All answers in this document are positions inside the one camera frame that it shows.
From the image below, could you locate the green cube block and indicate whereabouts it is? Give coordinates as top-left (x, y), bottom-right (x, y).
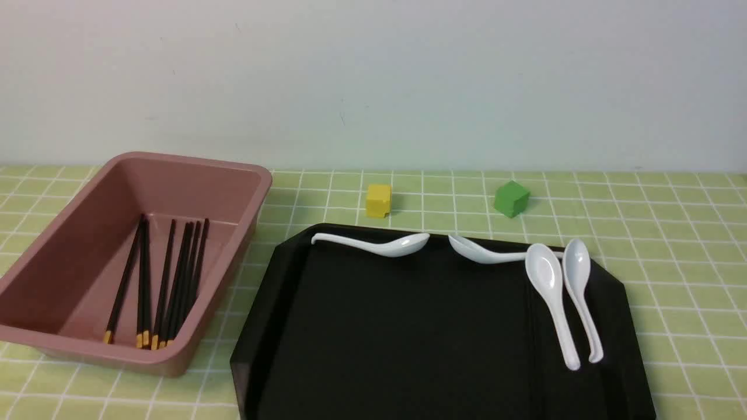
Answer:
top-left (494, 180), bottom-right (531, 218)

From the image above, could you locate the white ceramic spoon far right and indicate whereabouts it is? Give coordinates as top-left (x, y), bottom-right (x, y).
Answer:
top-left (562, 237), bottom-right (605, 363)

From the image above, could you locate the white ceramic spoon upper middle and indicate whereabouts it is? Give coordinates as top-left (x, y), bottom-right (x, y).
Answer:
top-left (448, 234), bottom-right (564, 265)

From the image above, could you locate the white ceramic spoon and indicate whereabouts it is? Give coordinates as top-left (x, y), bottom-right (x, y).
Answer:
top-left (448, 234), bottom-right (564, 265)
top-left (310, 232), bottom-right (430, 258)
top-left (562, 237), bottom-right (605, 363)
top-left (525, 243), bottom-right (581, 370)

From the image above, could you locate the black plastic tray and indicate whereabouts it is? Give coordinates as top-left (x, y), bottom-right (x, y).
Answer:
top-left (230, 223), bottom-right (657, 419)

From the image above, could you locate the yellow cube block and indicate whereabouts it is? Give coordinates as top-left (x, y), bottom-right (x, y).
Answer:
top-left (365, 184), bottom-right (392, 219)

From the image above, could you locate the black chopstick yellow tip leftmost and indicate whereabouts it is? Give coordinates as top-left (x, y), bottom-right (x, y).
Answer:
top-left (102, 213), bottom-right (146, 345)

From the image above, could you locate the pink plastic rectangular bin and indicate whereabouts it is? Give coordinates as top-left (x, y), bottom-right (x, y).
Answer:
top-left (1, 152), bottom-right (273, 377)

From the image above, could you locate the black chopstick yellow tip rightmost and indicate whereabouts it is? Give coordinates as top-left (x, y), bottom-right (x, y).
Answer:
top-left (177, 218), bottom-right (210, 335)

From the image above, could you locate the white ceramic spoon centre right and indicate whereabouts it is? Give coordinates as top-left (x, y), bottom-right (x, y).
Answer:
top-left (525, 243), bottom-right (581, 370)

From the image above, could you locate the white ceramic spoon far left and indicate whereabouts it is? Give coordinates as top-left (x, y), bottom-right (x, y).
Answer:
top-left (310, 232), bottom-right (430, 258)

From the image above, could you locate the black chopstick yellow tip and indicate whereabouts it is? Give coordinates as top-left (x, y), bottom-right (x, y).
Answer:
top-left (166, 220), bottom-right (202, 345)
top-left (151, 219), bottom-right (176, 351)
top-left (102, 213), bottom-right (146, 345)
top-left (136, 213), bottom-right (145, 349)
top-left (177, 218), bottom-right (210, 335)
top-left (157, 222), bottom-right (193, 349)
top-left (142, 217), bottom-right (151, 350)

